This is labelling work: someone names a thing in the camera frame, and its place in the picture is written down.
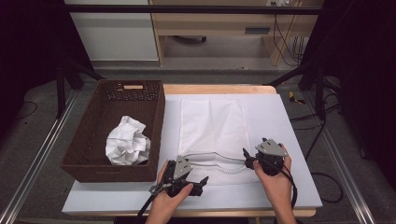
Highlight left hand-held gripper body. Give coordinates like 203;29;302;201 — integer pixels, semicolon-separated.
162;154;195;198

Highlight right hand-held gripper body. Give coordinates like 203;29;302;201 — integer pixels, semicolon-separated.
253;137;289;177

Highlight white mesh laundry bag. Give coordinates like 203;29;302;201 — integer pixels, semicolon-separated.
177;97;260;187

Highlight white cloth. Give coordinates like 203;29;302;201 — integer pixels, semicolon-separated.
105;115;151;166

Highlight brown woven basket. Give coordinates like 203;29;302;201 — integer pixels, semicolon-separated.
60;78;166;184

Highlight person's left hand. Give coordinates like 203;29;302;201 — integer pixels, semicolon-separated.
148;161;194;218

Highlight person's right hand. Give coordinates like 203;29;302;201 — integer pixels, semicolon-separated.
252;143;295;203

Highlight grey metal plug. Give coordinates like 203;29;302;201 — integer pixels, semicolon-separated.
148;183;172;196

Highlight white board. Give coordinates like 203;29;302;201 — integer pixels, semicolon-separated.
62;93;323;216

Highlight yellow and black tool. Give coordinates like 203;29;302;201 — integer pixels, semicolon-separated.
288;91;306;105

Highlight wooden table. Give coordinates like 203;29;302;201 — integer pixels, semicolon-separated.
64;83;317;218

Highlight black metal stand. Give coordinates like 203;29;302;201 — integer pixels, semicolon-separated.
55;59;106;119
267;59;328;121

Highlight black curtain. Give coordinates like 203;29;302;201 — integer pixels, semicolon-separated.
0;0;94;138
303;0;396;191

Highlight light wooden desk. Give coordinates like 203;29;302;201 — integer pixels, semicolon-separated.
148;0;325;67

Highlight white power strip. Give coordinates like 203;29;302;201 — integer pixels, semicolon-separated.
265;0;301;7

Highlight white cabinet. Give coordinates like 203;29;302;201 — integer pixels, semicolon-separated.
64;0;160;62

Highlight black horizontal bar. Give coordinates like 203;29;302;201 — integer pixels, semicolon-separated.
64;4;323;16

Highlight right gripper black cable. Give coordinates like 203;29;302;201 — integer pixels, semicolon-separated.
270;161;299;210

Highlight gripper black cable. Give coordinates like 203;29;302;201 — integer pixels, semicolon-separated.
135;194;157;224
270;161;299;210

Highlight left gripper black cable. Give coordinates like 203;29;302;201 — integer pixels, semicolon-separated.
135;194;157;224

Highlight aluminium rail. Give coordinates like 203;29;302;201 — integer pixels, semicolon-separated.
303;91;377;224
0;90;80;224

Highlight hanging desk cables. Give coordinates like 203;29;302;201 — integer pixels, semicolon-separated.
272;13;305;67

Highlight thin black floor cable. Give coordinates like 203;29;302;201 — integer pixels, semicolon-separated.
17;101;38;120

